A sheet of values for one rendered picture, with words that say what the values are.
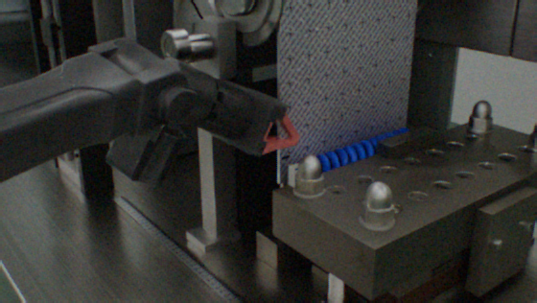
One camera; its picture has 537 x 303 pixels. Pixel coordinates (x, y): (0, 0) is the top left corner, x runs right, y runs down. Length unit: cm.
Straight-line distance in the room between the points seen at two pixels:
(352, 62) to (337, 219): 23
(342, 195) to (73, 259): 37
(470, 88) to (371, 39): 303
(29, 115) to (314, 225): 32
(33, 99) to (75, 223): 48
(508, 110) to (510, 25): 282
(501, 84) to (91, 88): 331
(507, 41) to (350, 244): 40
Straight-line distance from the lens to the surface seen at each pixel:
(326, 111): 74
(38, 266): 83
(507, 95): 366
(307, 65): 70
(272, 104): 62
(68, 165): 105
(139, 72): 51
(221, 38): 71
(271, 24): 67
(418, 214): 64
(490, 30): 87
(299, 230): 65
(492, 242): 71
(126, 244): 84
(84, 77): 49
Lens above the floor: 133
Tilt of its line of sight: 22 degrees down
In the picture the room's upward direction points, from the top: straight up
